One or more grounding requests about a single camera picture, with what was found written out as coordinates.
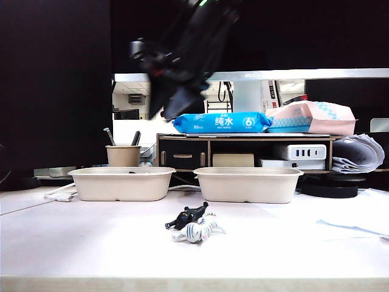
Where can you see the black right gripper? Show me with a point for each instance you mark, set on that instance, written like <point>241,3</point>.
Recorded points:
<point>173,65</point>

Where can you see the small black cat doll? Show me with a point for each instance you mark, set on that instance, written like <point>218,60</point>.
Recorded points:
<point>187,217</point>

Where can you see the small grey tabby cat doll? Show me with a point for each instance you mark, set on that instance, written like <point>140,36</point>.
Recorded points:
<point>196,231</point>

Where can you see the small beige cardboard box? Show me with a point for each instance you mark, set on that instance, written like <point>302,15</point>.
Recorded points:
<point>233,160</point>

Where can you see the beige paper pulp box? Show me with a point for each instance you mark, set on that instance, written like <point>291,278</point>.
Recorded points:
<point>249,185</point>
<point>121,185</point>

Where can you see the flat white box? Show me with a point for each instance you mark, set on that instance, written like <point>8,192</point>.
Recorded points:
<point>276,164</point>

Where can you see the thick black marker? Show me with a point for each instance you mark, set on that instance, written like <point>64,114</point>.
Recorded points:
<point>135,139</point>

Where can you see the black metal rack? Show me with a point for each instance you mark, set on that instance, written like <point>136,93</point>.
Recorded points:
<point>218,106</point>

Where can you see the black wooden desk organizer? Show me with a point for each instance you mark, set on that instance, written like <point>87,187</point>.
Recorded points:
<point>182,156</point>

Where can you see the blue wet wipes pack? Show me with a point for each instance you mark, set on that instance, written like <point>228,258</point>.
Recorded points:
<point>223,121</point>

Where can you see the slim grey pen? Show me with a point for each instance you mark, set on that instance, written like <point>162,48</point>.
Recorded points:
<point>110,138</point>

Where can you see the brown paper cup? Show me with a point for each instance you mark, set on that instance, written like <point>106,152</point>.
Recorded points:
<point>123,156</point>

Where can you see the white carton with red print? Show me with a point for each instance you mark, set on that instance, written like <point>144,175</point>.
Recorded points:
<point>270,94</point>

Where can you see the large dark monitor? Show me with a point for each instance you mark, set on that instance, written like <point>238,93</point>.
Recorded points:
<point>54,91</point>

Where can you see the silver monitor stand base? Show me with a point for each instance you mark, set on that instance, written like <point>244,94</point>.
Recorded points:
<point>53,172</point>

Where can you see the white power strip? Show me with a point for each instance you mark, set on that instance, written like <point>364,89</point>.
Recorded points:
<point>301,152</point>

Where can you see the pink tissue pack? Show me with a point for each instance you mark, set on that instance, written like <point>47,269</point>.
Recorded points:
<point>328,118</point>

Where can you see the plain white paper sheet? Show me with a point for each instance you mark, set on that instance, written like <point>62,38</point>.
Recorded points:
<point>291,210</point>

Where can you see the black monitor stand foot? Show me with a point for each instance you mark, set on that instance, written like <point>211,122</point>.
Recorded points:
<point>19,183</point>

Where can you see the black round stand base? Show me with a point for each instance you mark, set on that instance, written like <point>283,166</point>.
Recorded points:
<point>331,188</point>

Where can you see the small dark monitor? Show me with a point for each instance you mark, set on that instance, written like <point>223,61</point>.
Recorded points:
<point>364,97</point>

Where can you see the white rounded object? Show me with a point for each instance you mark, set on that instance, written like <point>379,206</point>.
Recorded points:
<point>380,125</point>

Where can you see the printed white paper sheet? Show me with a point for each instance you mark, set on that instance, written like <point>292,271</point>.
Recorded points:
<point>355,225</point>

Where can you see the grey wall-mounted box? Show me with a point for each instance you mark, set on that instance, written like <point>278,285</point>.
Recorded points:
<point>136,99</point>

